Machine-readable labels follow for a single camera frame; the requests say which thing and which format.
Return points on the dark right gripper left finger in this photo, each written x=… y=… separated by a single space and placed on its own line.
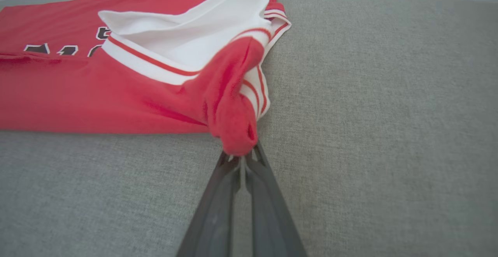
x=212 y=218

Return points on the red basketball jersey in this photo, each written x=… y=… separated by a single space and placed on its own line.
x=116 y=93

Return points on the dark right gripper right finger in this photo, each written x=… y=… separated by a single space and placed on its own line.
x=272 y=218

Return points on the grey fabric sofa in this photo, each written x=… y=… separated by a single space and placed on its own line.
x=389 y=132

